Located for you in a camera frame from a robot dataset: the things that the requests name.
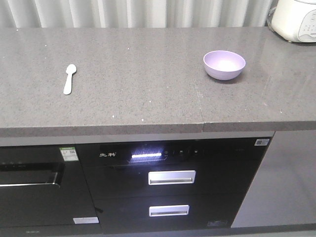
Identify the purple plastic bowl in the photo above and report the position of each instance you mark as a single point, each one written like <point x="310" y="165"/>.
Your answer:
<point x="223" y="65"/>

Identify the mint green plastic spoon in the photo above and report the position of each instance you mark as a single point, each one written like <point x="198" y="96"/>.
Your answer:
<point x="70" y="70"/>

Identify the black disinfection cabinet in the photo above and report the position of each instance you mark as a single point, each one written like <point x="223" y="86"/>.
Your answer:
<point x="174" y="185"/>

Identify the black built-in dishwasher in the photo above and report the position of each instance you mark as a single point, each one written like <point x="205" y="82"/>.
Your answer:
<point x="43" y="192"/>

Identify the white rice cooker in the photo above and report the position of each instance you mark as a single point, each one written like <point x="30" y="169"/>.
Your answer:
<point x="295" y="20"/>

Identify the white pleated curtain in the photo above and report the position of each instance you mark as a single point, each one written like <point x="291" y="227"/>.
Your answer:
<point x="133" y="13"/>

